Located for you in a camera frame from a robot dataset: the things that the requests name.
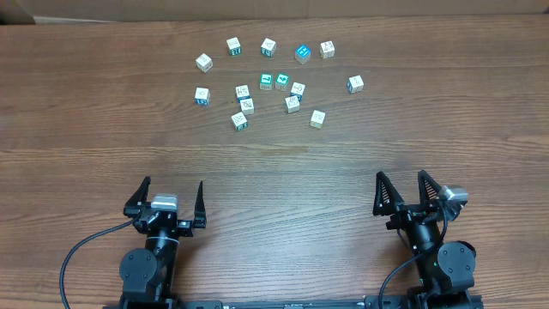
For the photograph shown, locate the block green F side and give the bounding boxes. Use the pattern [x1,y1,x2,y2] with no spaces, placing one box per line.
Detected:
[231,112,248,131]

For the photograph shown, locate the blue top block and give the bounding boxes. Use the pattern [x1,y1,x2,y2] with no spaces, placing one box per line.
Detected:
[295,45,311,64]

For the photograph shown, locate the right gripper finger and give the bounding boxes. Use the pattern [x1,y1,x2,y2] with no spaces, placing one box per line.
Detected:
[372,172,405,216]
[418,170,442,210]

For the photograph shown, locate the umbrella block blue side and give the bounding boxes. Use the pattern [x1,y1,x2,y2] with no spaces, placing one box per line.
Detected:
[290,82,305,101]

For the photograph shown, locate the block green R side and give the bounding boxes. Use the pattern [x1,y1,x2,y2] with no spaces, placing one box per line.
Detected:
[226,37,242,56]

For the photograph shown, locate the green top 4 block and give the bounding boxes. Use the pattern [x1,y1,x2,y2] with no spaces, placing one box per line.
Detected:
[275,73,289,91]

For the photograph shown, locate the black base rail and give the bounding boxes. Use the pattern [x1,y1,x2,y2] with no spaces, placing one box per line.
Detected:
[103,295,484,309]

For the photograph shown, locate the block blue T side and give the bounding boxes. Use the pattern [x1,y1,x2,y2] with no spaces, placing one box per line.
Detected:
[347,75,365,94]

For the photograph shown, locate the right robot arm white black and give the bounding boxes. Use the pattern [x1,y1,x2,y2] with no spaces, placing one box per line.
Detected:
[372,170,483,308]

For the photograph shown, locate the block blue D side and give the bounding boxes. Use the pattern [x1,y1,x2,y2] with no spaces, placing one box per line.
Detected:
[195,88,211,106]

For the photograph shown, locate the block green J side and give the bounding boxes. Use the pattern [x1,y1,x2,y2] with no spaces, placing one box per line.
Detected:
[261,38,276,58]

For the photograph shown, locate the block green R number five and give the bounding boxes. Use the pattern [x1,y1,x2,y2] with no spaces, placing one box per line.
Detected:
[285,96,300,113]

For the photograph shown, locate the cardboard backdrop wall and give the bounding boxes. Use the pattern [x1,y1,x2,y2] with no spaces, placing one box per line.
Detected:
[1,0,548,24]

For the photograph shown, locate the block plain centre lower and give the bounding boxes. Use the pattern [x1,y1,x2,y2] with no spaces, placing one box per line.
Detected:
[239,98,255,115]

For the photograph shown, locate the block top left plain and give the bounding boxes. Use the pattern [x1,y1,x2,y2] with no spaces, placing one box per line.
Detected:
[196,53,213,73]

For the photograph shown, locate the block yellow C side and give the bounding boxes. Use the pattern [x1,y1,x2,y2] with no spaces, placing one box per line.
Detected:
[310,110,325,129]

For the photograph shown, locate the green top L block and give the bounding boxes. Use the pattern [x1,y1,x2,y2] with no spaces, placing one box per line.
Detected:
[259,73,273,90]

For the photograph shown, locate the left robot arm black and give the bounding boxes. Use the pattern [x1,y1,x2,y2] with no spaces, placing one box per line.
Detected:
[119,176,207,308]

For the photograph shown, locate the block yellow O side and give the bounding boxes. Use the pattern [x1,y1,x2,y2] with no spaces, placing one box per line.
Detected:
[320,40,335,59]

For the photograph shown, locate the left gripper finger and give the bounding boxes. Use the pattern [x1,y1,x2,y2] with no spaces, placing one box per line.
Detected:
[193,181,207,228]
[123,176,151,216]

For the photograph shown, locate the block plain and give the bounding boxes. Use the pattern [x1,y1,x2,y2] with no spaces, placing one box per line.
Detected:
[196,53,213,73]
[239,98,255,115]

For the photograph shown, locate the block blue side centre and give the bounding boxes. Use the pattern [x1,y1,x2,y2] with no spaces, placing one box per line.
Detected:
[235,85,250,102]

